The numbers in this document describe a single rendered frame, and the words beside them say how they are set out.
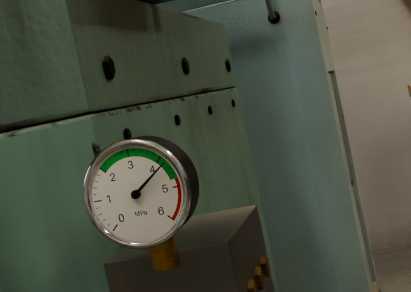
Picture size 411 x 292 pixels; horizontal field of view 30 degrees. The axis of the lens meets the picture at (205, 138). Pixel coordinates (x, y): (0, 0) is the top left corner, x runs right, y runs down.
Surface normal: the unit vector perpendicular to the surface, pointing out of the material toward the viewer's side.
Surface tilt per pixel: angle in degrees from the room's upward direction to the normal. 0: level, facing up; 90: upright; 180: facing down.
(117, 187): 90
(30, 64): 90
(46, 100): 90
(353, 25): 90
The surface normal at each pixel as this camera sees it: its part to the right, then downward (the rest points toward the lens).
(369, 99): -0.19, 0.10
